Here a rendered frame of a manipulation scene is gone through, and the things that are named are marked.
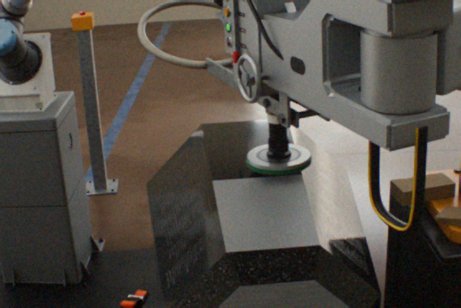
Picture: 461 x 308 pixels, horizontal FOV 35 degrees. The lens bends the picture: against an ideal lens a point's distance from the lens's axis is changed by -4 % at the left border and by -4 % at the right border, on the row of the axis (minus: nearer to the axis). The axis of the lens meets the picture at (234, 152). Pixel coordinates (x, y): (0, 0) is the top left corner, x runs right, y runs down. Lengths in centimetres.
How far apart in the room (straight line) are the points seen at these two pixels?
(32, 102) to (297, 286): 176
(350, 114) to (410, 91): 20
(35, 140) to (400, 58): 201
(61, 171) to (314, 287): 166
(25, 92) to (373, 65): 197
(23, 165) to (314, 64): 178
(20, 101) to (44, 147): 24
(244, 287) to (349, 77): 63
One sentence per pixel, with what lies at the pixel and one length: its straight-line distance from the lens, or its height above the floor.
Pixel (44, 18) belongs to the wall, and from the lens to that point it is 967.
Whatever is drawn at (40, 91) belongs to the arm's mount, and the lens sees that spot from 339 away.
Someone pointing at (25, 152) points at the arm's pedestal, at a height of 69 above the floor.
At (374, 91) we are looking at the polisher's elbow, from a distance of 181.
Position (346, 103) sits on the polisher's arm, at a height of 126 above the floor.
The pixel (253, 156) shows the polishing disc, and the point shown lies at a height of 91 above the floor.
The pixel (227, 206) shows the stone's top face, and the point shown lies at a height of 85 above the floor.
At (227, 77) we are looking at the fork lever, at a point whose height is 113.
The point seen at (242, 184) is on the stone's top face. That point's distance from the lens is 248.
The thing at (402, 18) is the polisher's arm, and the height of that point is 151.
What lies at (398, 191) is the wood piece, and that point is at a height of 82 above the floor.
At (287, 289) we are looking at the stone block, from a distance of 206.
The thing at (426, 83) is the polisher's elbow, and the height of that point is 134.
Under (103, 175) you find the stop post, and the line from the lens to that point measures 460.
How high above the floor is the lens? 186
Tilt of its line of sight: 22 degrees down
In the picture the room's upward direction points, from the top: 3 degrees counter-clockwise
